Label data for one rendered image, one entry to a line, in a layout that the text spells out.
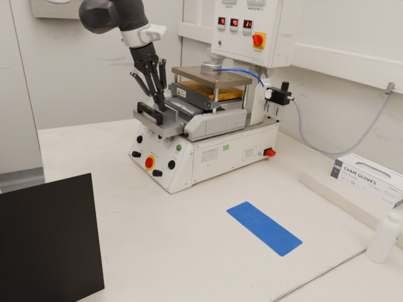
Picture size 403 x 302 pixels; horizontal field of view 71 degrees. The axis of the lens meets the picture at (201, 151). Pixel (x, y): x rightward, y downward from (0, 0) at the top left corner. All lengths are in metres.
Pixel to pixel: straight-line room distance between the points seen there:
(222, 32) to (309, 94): 0.54
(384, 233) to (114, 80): 2.09
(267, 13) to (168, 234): 0.79
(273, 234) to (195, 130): 0.40
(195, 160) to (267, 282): 0.44
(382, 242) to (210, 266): 0.45
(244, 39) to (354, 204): 0.70
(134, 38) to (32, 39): 1.49
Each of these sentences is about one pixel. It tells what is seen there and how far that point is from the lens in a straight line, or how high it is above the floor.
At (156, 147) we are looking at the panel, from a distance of 1.08.
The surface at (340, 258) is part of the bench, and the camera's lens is 0.90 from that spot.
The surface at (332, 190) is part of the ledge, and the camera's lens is 1.10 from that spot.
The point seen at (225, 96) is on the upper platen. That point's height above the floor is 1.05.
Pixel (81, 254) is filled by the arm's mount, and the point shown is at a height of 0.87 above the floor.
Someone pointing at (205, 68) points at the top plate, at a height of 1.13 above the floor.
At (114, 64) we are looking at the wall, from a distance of 2.42.
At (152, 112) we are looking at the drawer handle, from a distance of 0.97.
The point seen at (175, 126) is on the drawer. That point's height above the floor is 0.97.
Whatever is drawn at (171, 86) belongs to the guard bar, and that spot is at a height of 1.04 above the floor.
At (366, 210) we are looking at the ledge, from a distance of 1.06.
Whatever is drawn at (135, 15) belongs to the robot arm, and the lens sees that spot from 0.89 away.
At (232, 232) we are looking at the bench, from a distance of 0.87.
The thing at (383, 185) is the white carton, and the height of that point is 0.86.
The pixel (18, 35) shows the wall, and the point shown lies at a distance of 2.32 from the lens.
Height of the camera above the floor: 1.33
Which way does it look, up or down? 27 degrees down
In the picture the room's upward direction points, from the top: 5 degrees clockwise
